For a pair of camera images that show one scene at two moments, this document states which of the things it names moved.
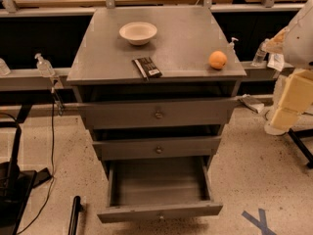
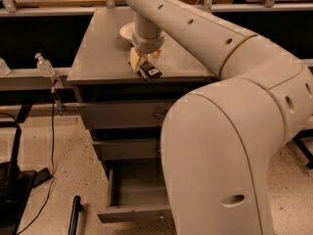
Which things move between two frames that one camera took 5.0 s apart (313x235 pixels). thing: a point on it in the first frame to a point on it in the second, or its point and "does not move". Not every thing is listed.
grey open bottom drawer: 157,188 does not move
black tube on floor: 76,209 does not move
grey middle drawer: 166,148 does not move
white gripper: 299,47 to 147,45
